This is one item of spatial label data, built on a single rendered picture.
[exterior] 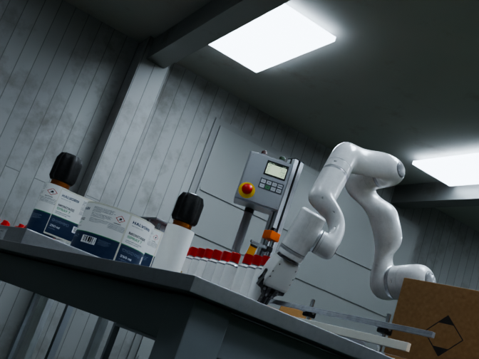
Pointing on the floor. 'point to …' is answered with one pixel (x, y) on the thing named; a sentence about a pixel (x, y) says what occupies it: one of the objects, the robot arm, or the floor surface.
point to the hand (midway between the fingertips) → (262, 301)
